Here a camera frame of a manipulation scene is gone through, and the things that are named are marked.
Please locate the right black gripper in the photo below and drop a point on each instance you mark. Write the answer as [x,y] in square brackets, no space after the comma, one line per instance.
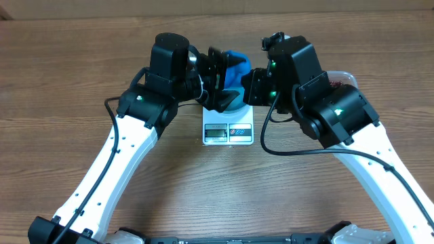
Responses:
[257,81]

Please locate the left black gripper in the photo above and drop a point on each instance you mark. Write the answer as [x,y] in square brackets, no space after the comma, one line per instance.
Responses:
[213,70]

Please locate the blue plastic measuring scoop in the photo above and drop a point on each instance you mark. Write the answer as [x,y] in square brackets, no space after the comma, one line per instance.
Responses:
[235,73]

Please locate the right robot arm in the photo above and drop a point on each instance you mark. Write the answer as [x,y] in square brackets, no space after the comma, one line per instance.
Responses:
[346,125]

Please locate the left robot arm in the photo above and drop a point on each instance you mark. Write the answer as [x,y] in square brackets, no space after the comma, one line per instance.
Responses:
[177,72]

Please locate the blue metal bowl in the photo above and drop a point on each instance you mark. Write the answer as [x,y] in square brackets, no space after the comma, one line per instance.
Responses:
[238,103]

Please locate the white digital kitchen scale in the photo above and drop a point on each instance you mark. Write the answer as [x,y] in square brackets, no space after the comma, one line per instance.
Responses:
[233,128]

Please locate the red beans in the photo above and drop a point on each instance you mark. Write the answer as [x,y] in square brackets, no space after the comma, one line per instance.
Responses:
[335,83]

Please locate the clear plastic food container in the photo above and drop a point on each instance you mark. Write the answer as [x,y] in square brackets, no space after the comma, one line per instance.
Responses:
[344,76]

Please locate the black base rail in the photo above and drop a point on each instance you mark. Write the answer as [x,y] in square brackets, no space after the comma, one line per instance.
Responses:
[348,234]

